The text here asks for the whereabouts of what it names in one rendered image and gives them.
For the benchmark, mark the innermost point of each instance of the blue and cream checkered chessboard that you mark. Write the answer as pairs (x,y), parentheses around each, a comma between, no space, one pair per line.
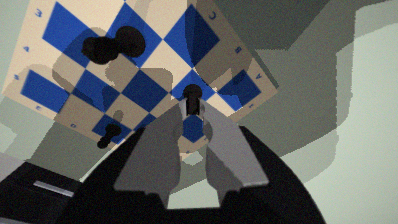
(186,42)

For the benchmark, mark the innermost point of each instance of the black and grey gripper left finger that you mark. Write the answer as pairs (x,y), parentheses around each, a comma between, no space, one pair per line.
(147,162)

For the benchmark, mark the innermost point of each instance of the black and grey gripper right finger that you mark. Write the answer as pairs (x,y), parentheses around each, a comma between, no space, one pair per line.
(237,160)

